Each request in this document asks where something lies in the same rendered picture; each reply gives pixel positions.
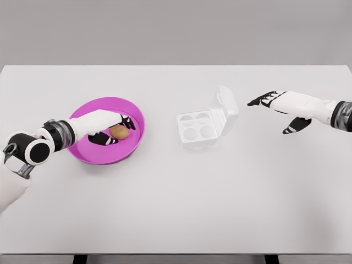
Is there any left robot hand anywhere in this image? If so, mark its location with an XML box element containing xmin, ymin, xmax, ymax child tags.
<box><xmin>87</xmin><ymin>109</ymin><xmax>136</xmax><ymax>146</ymax></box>

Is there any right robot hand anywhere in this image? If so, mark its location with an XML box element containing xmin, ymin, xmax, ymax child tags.
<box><xmin>246</xmin><ymin>91</ymin><xmax>314</xmax><ymax>135</ymax></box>

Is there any brown egg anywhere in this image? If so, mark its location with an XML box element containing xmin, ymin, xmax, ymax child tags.
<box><xmin>109</xmin><ymin>125</ymin><xmax>130</xmax><ymax>140</ymax></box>

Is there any white egg box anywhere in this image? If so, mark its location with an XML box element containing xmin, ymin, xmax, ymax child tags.
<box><xmin>176</xmin><ymin>85</ymin><xmax>239</xmax><ymax>151</ymax></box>

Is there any pink round bowl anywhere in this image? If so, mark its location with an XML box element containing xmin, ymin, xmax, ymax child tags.
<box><xmin>67</xmin><ymin>96</ymin><xmax>145</xmax><ymax>166</ymax></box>

